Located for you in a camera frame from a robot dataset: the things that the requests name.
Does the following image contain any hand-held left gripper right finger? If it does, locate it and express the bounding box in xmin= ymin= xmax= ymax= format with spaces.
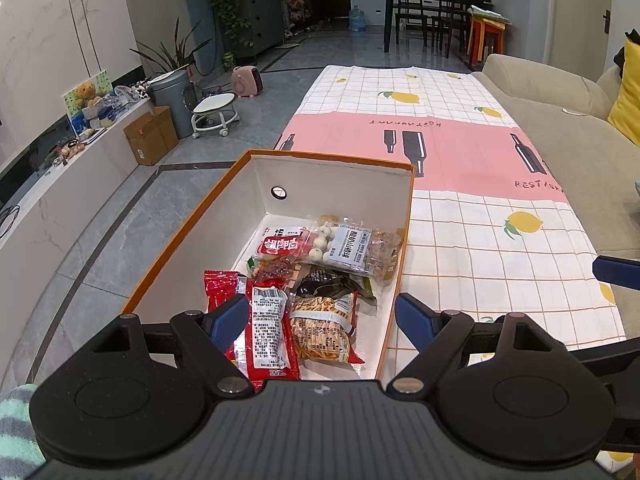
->
xmin=384 ymin=292 xmax=561 ymax=395

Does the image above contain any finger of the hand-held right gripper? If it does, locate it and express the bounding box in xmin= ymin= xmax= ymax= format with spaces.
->
xmin=592 ymin=255 xmax=640 ymax=288
xmin=560 ymin=347 xmax=640 ymax=396

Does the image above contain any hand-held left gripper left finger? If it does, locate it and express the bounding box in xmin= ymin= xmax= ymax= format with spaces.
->
xmin=92 ymin=294 xmax=253 ymax=397

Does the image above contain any dark red meat snack packet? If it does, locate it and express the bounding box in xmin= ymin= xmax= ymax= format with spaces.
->
xmin=246 ymin=254 xmax=303 ymax=283

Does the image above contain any white packet orange sticks print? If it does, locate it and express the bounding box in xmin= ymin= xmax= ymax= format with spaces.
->
xmin=256 ymin=224 xmax=313 ymax=261

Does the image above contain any peanut snack packet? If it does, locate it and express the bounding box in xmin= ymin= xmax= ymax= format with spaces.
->
xmin=289 ymin=292 xmax=367 ymax=366

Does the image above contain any clear white ball snack packet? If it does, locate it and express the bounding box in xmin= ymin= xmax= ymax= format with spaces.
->
xmin=304 ymin=215 xmax=405 ymax=288

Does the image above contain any dark green seaweed packet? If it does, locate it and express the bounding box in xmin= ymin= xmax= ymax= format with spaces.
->
xmin=295 ymin=265 xmax=378 ymax=306

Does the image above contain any orange storage box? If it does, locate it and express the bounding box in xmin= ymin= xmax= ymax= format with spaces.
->
xmin=121 ymin=149 xmax=417 ymax=391

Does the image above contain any beige sofa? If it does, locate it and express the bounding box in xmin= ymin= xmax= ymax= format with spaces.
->
xmin=470 ymin=52 xmax=640 ymax=261

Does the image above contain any yellow pillow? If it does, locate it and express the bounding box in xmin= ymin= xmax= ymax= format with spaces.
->
xmin=607 ymin=30 xmax=640 ymax=148

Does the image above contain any printed lemon bottle tablecloth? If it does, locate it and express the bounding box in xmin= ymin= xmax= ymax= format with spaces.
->
xmin=272 ymin=64 xmax=628 ymax=376

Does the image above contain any cardboard box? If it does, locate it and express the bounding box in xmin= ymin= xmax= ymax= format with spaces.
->
xmin=123 ymin=106 xmax=179 ymax=167

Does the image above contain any white TV console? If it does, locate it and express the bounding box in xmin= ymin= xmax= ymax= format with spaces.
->
xmin=0 ymin=95 xmax=157 ymax=251

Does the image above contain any white rolling stool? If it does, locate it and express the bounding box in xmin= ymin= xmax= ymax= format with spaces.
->
xmin=191 ymin=92 xmax=240 ymax=138

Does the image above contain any grey trash can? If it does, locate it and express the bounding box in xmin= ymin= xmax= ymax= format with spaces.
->
xmin=149 ymin=69 xmax=195 ymax=138

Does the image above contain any pink heater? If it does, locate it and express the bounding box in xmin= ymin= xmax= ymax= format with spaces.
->
xmin=231 ymin=65 xmax=266 ymax=97

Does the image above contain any toy clutter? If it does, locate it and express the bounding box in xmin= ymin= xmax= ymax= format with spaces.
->
xmin=75 ymin=85 xmax=151 ymax=137

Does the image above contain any teddy bear picture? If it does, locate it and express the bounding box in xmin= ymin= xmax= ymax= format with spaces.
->
xmin=62 ymin=69 xmax=111 ymax=126

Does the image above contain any orange stool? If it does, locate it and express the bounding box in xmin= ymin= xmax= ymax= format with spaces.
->
xmin=467 ymin=12 xmax=511 ymax=68

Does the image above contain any long-leaf potted plant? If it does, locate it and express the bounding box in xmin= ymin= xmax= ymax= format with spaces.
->
xmin=129 ymin=17 xmax=213 ymax=78

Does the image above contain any dark dining chair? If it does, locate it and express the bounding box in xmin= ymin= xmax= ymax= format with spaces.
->
xmin=425 ymin=0 xmax=488 ymax=58

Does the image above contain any trailing green plant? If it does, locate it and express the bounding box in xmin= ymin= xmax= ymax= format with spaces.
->
xmin=200 ymin=0 xmax=256 ymax=61

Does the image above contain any shelf rack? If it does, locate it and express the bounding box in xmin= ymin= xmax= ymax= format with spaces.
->
xmin=285 ymin=0 xmax=308 ymax=36

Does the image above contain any white charging cable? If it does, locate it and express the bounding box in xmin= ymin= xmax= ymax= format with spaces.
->
xmin=561 ymin=77 xmax=592 ymax=117

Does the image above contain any black cable bundle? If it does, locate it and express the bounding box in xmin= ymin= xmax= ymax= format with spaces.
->
xmin=0 ymin=204 xmax=22 ymax=239

